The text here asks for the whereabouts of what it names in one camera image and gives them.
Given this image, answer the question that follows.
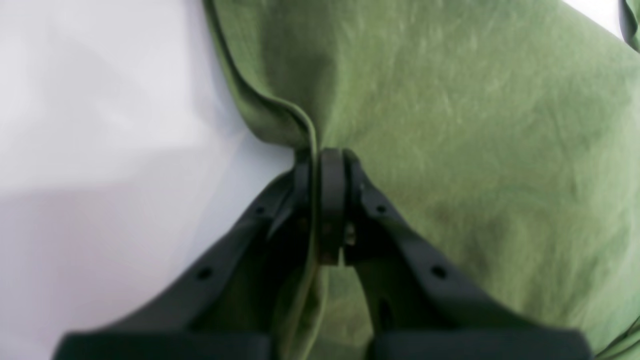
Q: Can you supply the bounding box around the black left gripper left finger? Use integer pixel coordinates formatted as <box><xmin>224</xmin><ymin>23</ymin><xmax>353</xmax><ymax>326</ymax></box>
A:
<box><xmin>54</xmin><ymin>155</ymin><xmax>312</xmax><ymax>360</ymax></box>

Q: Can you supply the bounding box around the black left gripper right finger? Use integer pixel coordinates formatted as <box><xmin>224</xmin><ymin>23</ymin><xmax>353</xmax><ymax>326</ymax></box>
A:
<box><xmin>318</xmin><ymin>149</ymin><xmax>594</xmax><ymax>360</ymax></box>

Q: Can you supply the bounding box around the green T-shirt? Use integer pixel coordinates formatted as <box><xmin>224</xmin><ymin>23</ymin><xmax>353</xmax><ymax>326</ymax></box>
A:
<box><xmin>203</xmin><ymin>0</ymin><xmax>639</xmax><ymax>360</ymax></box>

